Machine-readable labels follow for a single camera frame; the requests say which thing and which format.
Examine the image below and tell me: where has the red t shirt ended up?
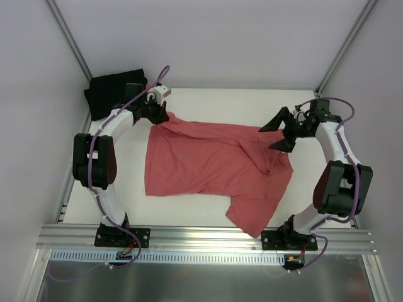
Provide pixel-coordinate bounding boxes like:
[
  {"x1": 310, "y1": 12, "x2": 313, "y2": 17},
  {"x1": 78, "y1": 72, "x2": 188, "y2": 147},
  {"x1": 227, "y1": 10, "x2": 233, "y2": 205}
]
[{"x1": 144, "y1": 113, "x2": 293, "y2": 238}]

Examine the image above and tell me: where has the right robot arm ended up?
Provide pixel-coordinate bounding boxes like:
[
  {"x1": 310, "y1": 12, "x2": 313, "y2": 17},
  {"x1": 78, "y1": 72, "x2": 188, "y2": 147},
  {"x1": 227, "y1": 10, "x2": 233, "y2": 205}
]
[{"x1": 260, "y1": 97, "x2": 373, "y2": 250}]

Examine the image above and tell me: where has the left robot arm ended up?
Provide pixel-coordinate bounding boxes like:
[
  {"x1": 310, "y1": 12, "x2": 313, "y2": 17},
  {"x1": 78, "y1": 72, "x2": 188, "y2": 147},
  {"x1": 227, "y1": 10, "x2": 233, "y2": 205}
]
[{"x1": 72, "y1": 83, "x2": 171, "y2": 247}]

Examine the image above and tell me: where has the folded black t shirt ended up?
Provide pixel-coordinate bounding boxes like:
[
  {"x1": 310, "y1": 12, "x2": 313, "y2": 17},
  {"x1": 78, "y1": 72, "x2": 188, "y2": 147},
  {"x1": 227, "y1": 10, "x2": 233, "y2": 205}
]
[{"x1": 84, "y1": 69, "x2": 147, "y2": 121}]

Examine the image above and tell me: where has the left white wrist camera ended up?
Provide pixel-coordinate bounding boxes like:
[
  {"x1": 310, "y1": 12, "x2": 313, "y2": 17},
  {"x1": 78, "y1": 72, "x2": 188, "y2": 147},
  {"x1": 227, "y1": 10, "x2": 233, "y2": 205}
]
[{"x1": 147, "y1": 84, "x2": 171, "y2": 104}]

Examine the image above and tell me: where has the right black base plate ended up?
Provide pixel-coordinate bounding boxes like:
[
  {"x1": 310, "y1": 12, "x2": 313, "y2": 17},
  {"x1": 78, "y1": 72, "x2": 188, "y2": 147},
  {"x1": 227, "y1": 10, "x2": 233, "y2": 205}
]
[{"x1": 261, "y1": 230, "x2": 318, "y2": 251}]

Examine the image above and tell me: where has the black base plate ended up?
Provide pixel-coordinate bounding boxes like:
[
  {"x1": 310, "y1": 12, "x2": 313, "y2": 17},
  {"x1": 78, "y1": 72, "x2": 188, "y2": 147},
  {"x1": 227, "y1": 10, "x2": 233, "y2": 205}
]
[
  {"x1": 261, "y1": 230, "x2": 318, "y2": 251},
  {"x1": 94, "y1": 223, "x2": 150, "y2": 248}
]

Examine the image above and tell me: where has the right rear frame post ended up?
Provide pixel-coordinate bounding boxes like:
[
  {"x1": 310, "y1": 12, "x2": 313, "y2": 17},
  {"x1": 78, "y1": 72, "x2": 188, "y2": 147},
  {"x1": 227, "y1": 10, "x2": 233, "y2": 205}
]
[{"x1": 314, "y1": 0, "x2": 378, "y2": 96}]

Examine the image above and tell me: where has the frame post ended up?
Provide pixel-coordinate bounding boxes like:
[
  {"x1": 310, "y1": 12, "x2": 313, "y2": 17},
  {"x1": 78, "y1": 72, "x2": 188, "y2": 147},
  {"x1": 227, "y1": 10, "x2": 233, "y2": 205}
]
[
  {"x1": 314, "y1": 0, "x2": 378, "y2": 96},
  {"x1": 44, "y1": 0, "x2": 93, "y2": 82}
]

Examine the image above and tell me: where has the left rear frame post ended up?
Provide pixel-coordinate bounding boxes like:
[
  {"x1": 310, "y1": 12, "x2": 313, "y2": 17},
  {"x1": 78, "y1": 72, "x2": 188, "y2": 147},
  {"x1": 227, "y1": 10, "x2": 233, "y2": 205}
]
[{"x1": 44, "y1": 0, "x2": 93, "y2": 82}]

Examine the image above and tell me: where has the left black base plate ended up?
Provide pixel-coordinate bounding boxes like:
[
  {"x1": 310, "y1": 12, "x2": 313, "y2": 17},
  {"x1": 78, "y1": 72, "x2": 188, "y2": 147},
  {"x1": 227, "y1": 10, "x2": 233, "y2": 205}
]
[{"x1": 94, "y1": 223, "x2": 150, "y2": 248}]

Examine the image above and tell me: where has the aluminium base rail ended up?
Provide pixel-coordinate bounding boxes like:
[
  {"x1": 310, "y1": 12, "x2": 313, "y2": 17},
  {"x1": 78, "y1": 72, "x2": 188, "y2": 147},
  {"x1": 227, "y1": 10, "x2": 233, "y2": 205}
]
[{"x1": 36, "y1": 224, "x2": 378, "y2": 255}]

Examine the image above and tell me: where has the white slotted cable duct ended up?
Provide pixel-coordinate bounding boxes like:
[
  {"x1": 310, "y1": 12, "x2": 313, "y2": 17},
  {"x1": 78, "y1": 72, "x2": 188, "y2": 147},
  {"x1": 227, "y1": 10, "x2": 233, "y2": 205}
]
[{"x1": 49, "y1": 249, "x2": 285, "y2": 266}]

